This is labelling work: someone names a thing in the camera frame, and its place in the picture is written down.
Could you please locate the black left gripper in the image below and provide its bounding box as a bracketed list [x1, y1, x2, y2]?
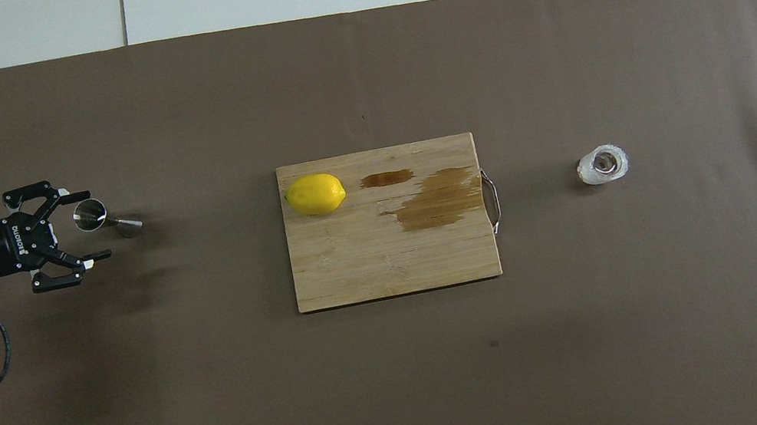
[0, 171, 118, 301]

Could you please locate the steel double jigger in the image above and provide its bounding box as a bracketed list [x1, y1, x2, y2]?
[70, 190, 146, 248]

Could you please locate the clear textured glass cup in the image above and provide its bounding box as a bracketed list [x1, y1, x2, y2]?
[573, 140, 632, 189]

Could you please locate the yellow lemon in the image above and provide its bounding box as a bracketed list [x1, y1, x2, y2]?
[281, 168, 350, 222]

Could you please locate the wooden cutting board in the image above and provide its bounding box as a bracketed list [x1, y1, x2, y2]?
[273, 129, 514, 315]

